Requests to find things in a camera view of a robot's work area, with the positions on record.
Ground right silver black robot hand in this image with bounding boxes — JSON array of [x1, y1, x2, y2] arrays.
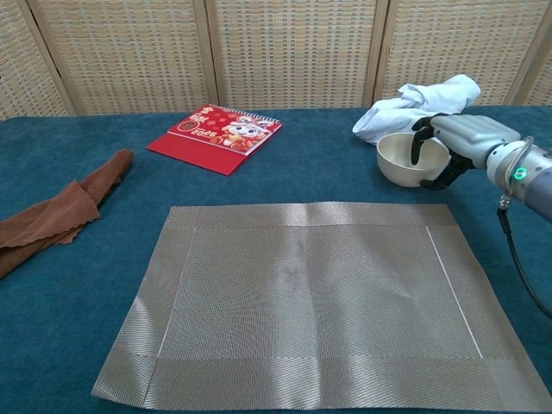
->
[[411, 112, 523, 192]]

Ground beige bowl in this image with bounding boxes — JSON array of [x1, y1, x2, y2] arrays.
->
[[375, 132, 452, 189]]

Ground beige woven placemat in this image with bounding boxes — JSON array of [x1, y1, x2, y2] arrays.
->
[[90, 200, 540, 411]]

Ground white crumpled cloth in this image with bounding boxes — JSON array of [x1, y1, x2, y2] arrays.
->
[[352, 73, 484, 147]]

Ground woven bamboo folding screen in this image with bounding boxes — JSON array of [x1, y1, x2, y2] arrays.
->
[[0, 0, 552, 122]]

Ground red desk calendar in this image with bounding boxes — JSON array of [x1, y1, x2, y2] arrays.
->
[[146, 103, 284, 177]]

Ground brown cloth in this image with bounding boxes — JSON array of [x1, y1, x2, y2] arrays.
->
[[0, 148, 135, 280]]

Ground teal table cover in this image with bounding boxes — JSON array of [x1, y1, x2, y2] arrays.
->
[[0, 105, 552, 414]]

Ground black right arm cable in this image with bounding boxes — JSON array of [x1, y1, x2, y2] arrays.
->
[[495, 196, 552, 318]]

